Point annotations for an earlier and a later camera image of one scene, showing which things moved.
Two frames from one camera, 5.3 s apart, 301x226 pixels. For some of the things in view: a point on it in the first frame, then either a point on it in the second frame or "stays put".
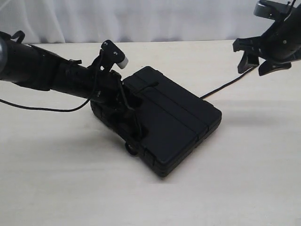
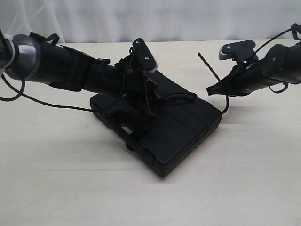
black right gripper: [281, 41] to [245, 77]
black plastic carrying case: [176, 117] stays put
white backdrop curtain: [48, 21] stays put
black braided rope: [123, 92] to [165, 92]
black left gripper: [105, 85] to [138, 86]
